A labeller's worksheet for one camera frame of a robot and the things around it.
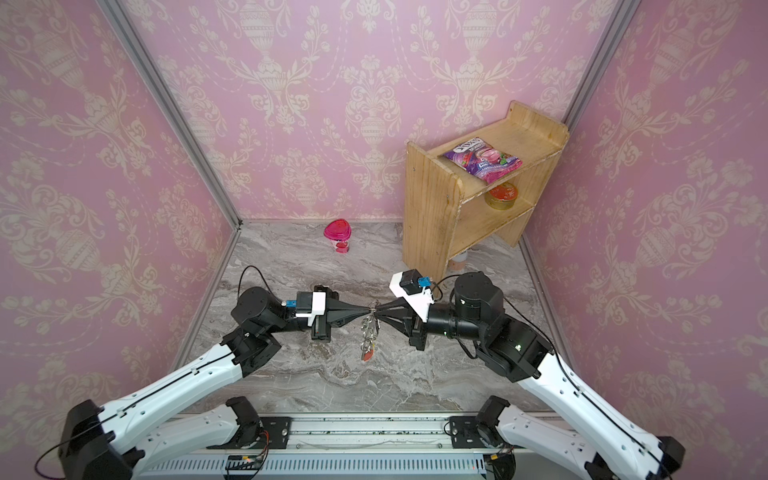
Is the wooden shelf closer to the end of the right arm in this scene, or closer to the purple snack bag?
the purple snack bag

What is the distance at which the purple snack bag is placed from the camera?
2.34 feet

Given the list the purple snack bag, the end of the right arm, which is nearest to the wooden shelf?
the purple snack bag
